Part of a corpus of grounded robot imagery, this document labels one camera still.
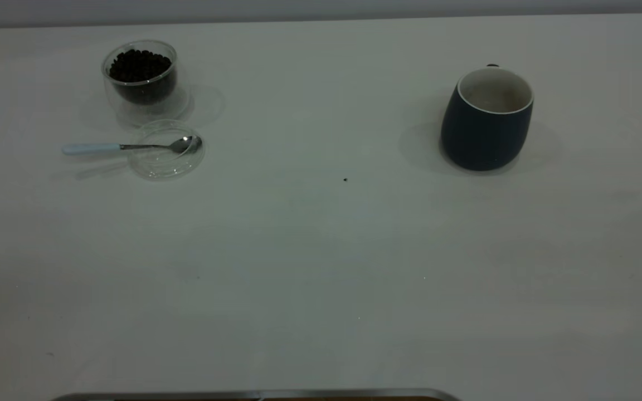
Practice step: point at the dark grey ceramic mug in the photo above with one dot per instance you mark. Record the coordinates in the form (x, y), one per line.
(480, 139)

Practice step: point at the clear round glass lid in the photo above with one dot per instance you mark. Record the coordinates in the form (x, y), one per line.
(159, 166)

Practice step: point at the clear double-walled glass cup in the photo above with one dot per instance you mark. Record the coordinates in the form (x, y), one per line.
(151, 111)

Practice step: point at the pile of dark coffee beans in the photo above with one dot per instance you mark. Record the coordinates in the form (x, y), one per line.
(140, 69)

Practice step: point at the silver metal frame bar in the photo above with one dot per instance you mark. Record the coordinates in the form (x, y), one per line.
(243, 395)

